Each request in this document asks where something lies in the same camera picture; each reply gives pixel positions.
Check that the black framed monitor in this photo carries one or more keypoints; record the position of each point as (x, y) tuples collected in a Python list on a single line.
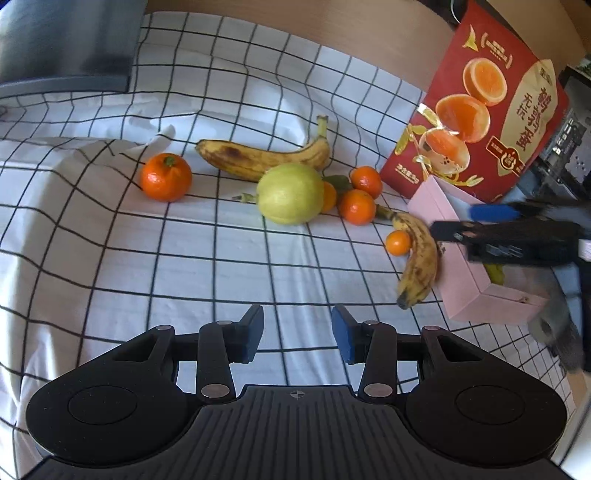
[(571, 282)]

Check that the short spotted banana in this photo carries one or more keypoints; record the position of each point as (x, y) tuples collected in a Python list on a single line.
[(420, 265)]

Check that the light wooden board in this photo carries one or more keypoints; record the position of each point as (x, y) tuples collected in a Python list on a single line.
[(369, 41)]

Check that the long spotted banana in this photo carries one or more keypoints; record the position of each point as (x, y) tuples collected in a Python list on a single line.
[(258, 158)]

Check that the white black checkered sheet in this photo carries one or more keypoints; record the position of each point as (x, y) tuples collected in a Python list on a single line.
[(138, 258)]

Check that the large green pear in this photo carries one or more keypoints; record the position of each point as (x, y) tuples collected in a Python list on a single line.
[(290, 194)]

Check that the open computer case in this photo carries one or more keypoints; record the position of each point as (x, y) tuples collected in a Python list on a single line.
[(570, 138)]

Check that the small orange tangerine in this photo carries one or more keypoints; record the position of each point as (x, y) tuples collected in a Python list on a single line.
[(367, 181), (398, 242), (356, 206)]

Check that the large tangerine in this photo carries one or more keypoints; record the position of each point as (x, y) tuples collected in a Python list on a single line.
[(166, 177)]

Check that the small yellowish tangerine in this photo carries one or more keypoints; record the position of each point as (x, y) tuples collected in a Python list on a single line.
[(329, 197)]

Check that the grey laptop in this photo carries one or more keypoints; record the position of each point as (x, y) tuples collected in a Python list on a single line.
[(64, 41)]

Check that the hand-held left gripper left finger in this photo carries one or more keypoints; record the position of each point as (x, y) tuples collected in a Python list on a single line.
[(251, 333)]

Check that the pink cardboard box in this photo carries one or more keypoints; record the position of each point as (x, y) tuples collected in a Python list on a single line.
[(461, 272)]

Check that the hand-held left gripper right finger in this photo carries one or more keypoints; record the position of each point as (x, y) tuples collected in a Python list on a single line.
[(344, 334)]

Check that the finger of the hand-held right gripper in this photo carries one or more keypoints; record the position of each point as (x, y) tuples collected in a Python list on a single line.
[(508, 240), (494, 212)]

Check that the small green pear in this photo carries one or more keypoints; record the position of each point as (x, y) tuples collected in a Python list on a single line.
[(496, 273)]

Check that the red printed carton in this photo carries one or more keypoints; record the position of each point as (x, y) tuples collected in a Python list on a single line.
[(480, 106)]

